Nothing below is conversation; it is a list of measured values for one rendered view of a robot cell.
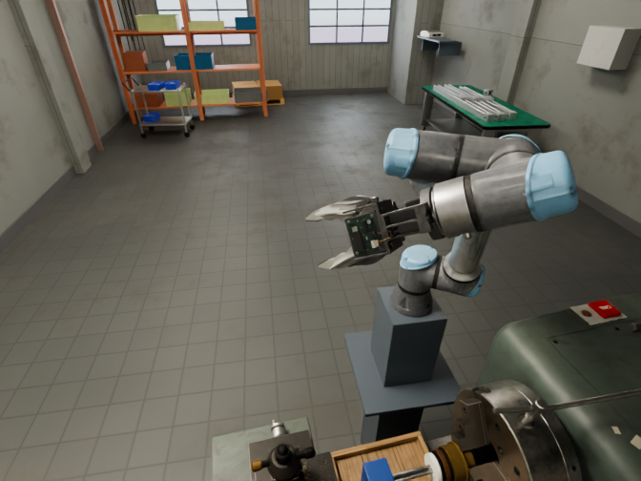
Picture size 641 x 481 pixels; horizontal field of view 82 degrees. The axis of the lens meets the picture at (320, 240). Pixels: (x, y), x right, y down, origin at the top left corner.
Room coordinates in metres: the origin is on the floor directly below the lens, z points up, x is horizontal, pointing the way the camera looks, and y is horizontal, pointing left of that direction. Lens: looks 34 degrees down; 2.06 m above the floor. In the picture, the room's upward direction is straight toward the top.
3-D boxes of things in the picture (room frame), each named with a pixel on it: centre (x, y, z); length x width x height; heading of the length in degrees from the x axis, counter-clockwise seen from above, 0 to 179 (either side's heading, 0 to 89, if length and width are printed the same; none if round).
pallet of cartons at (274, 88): (8.70, 1.40, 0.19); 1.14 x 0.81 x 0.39; 99
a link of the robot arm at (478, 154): (0.51, -0.26, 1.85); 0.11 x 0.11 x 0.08; 69
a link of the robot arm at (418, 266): (1.02, -0.34, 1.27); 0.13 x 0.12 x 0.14; 69
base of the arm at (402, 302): (1.02, -0.33, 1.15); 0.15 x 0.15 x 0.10
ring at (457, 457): (0.46, -0.33, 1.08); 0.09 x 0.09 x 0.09; 13
